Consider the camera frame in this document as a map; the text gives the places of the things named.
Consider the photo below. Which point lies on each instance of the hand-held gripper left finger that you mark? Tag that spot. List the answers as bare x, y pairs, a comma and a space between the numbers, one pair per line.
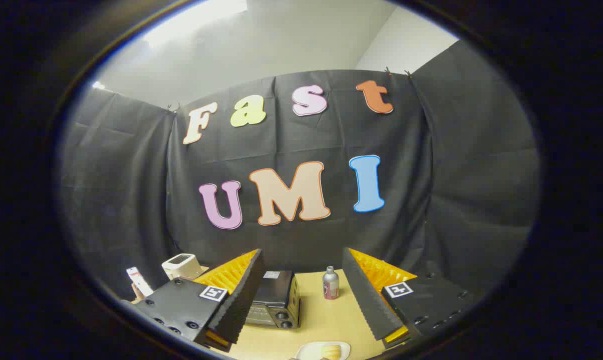
241, 300

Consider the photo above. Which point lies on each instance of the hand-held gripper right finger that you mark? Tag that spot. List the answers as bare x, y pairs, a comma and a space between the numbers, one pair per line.
364, 300

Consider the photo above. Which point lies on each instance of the black toaster oven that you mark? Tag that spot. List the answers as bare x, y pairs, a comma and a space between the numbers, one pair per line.
277, 290

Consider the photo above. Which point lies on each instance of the ridged bread roll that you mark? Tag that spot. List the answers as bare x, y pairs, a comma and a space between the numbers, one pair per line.
331, 352

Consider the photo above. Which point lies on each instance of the white pop-up toaster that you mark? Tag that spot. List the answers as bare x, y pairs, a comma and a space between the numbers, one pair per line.
180, 267

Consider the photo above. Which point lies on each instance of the silver pink drink bottle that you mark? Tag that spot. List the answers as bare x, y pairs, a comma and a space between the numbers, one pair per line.
331, 285

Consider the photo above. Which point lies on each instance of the white square plate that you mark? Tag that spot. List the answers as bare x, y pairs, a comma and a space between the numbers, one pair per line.
309, 352

